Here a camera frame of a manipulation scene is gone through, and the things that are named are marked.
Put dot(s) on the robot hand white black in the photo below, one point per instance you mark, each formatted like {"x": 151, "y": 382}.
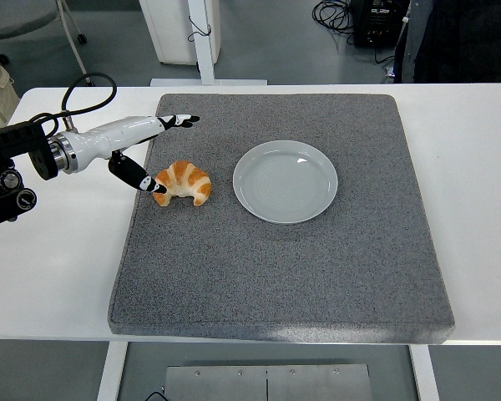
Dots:
{"x": 108, "y": 135}

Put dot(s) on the croissant bread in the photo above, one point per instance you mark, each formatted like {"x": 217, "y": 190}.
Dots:
{"x": 188, "y": 179}

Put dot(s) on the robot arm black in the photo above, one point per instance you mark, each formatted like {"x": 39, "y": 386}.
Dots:
{"x": 8, "y": 138}

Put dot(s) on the grey round plate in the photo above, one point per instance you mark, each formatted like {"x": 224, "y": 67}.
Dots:
{"x": 284, "y": 184}

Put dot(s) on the grey metal plate with screws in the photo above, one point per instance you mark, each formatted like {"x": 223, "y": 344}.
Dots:
{"x": 267, "y": 384}

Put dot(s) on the grey wheeled chair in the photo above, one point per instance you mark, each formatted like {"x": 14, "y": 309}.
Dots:
{"x": 21, "y": 21}

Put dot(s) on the grey felt mat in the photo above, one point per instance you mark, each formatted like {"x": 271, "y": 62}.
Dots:
{"x": 275, "y": 271}

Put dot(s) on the white table leg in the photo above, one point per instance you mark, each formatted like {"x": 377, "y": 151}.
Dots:
{"x": 425, "y": 372}
{"x": 112, "y": 372}

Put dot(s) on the black electronics box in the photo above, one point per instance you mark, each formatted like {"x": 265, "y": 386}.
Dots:
{"x": 376, "y": 25}

